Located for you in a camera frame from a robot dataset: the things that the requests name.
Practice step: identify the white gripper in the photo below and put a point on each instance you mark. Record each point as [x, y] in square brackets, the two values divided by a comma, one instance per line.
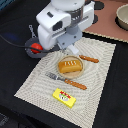
[62, 23]

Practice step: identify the red toy tomato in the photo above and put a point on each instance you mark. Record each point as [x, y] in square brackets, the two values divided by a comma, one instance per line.
[36, 48]

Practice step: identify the yellow butter box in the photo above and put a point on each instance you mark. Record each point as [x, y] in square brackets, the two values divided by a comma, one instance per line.
[64, 97]

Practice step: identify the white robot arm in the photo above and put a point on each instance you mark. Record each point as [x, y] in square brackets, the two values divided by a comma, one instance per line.
[61, 23]

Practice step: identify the black stove burner disc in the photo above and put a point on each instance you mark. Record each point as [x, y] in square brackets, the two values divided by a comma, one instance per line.
[95, 19]
[98, 5]

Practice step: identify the orange bread loaf toy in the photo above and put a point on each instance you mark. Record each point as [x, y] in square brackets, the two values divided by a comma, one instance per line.
[69, 66]

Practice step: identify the round wooden plate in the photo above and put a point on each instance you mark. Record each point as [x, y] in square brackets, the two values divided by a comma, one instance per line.
[71, 75]

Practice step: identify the beige woven placemat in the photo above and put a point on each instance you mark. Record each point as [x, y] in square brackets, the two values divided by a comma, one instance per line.
[68, 86]

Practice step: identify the beige bowl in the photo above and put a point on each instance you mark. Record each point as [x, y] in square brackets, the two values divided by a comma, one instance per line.
[122, 15]

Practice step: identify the fork with wooden handle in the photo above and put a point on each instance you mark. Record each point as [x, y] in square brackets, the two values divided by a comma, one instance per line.
[75, 84]

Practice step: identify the knife with wooden handle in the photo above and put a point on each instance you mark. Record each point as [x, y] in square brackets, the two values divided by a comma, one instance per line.
[89, 58]

